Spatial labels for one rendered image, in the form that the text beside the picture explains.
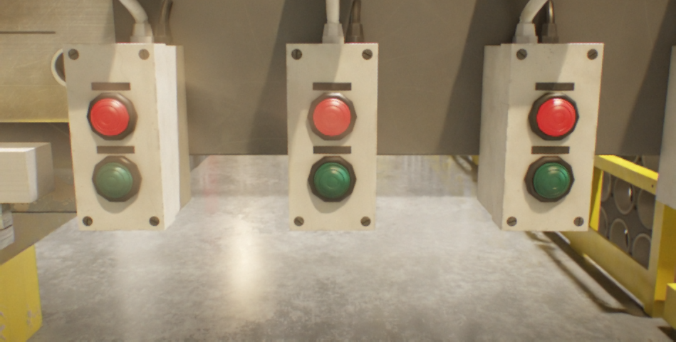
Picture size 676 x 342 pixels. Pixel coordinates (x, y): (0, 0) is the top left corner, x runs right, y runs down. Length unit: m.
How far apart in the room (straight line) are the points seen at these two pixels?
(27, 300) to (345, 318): 0.86
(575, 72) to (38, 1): 0.49
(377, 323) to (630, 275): 0.81
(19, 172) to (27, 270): 1.18
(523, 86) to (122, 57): 0.31
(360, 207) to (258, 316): 1.27
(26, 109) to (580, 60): 0.51
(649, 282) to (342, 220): 1.51
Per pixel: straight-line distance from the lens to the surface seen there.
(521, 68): 0.46
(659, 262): 1.85
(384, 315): 1.71
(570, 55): 0.47
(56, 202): 0.70
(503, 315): 1.77
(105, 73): 0.48
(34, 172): 0.57
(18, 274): 1.70
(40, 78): 0.64
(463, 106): 0.55
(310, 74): 0.44
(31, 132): 0.69
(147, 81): 0.47
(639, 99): 0.60
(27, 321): 1.77
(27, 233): 1.06
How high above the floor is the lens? 0.77
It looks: 11 degrees down
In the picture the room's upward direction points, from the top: straight up
